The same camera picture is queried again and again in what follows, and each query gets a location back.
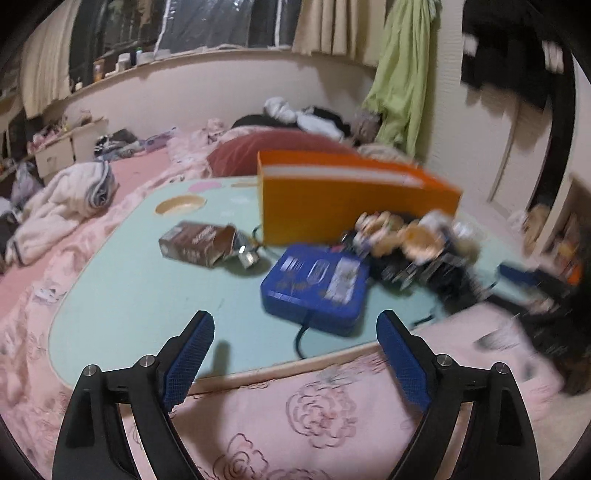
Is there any beige blanket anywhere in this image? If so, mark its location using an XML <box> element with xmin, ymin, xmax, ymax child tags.
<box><xmin>358</xmin><ymin>142</ymin><xmax>419</xmax><ymax>164</ymax></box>

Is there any mauve cloth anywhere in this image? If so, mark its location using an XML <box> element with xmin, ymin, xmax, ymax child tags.
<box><xmin>352</xmin><ymin>110</ymin><xmax>380</xmax><ymax>141</ymax></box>

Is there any brown carton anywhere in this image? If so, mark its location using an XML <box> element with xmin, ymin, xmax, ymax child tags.
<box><xmin>158</xmin><ymin>220</ymin><xmax>241</xmax><ymax>268</ymax></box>

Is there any white clothing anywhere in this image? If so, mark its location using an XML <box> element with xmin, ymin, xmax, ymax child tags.
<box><xmin>263</xmin><ymin>96</ymin><xmax>342</xmax><ymax>137</ymax></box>

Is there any blue tin box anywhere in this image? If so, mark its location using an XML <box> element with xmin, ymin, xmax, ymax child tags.
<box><xmin>260</xmin><ymin>244</ymin><xmax>371</xmax><ymax>337</ymax></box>

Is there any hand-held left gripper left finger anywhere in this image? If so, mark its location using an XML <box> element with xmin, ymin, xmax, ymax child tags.
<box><xmin>52</xmin><ymin>310</ymin><xmax>216</xmax><ymax>480</ymax></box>

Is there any black hanging clothing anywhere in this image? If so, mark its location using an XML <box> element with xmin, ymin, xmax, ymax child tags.
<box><xmin>462</xmin><ymin>0</ymin><xmax>575</xmax><ymax>112</ymax></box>

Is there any white cardboard box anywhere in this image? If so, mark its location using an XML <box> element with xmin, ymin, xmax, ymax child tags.
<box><xmin>34</xmin><ymin>135</ymin><xmax>77</xmax><ymax>183</ymax></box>
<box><xmin>69</xmin><ymin>117</ymin><xmax>109</xmax><ymax>160</ymax></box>

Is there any green hanging cloth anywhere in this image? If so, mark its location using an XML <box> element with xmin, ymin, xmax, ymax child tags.
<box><xmin>362</xmin><ymin>0</ymin><xmax>437</xmax><ymax>155</ymax></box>

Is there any pink floral bedspread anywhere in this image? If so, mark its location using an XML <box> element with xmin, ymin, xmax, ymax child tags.
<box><xmin>0</xmin><ymin>117</ymin><xmax>573</xmax><ymax>480</ymax></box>

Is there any red pillow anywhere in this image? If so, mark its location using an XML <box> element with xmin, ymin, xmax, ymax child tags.
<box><xmin>206</xmin><ymin>129</ymin><xmax>356</xmax><ymax>178</ymax></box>

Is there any lavender box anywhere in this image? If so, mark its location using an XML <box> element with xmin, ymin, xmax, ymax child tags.
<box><xmin>144</xmin><ymin>128</ymin><xmax>180</xmax><ymax>153</ymax></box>

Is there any silver foil packet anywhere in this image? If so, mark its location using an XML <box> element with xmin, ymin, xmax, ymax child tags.
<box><xmin>233</xmin><ymin>231</ymin><xmax>263</xmax><ymax>271</ymax></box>

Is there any black object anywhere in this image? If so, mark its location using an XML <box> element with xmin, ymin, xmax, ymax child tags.
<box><xmin>369</xmin><ymin>256</ymin><xmax>490</xmax><ymax>305</ymax></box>

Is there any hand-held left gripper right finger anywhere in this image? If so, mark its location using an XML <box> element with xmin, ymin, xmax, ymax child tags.
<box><xmin>376</xmin><ymin>310</ymin><xmax>541</xmax><ymax>480</ymax></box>

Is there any orange storage box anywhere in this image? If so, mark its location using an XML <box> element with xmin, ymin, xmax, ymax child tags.
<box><xmin>257</xmin><ymin>150</ymin><xmax>464</xmax><ymax>247</ymax></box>

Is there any black cable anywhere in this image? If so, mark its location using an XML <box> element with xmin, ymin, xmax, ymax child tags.
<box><xmin>295</xmin><ymin>311</ymin><xmax>324</xmax><ymax>360</ymax></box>

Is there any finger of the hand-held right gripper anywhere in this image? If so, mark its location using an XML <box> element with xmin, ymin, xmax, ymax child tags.
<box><xmin>500</xmin><ymin>262</ymin><xmax>573</xmax><ymax>298</ymax></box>

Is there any white shelf unit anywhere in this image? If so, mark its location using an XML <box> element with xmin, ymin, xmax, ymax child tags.
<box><xmin>522</xmin><ymin>173</ymin><xmax>589</xmax><ymax>289</ymax></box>

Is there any dark clothes pile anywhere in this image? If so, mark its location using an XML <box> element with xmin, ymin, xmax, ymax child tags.
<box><xmin>95</xmin><ymin>129</ymin><xmax>145</xmax><ymax>160</ymax></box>

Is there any grey plastic bag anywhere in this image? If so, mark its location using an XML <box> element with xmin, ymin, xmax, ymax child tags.
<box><xmin>11</xmin><ymin>164</ymin><xmax>44</xmax><ymax>204</ymax></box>

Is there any beige plush toy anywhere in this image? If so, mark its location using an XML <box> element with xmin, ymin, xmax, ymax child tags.
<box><xmin>522</xmin><ymin>205</ymin><xmax>552</xmax><ymax>252</ymax></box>

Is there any mint green cartoon desktop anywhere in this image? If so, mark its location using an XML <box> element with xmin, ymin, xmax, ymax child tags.
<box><xmin>47</xmin><ymin>175</ymin><xmax>541</xmax><ymax>388</ymax></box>

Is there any beige curtain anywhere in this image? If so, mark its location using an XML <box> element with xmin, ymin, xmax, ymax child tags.
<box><xmin>21</xmin><ymin>0</ymin><xmax>81</xmax><ymax>118</ymax></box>
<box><xmin>291</xmin><ymin>0</ymin><xmax>395</xmax><ymax>68</ymax></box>

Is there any beige toy figures bundle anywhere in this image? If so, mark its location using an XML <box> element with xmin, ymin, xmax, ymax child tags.
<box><xmin>355</xmin><ymin>209</ymin><xmax>485</xmax><ymax>264</ymax></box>

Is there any white striped blanket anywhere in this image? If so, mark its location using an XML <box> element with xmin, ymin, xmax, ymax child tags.
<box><xmin>4</xmin><ymin>161</ymin><xmax>120</xmax><ymax>266</ymax></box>

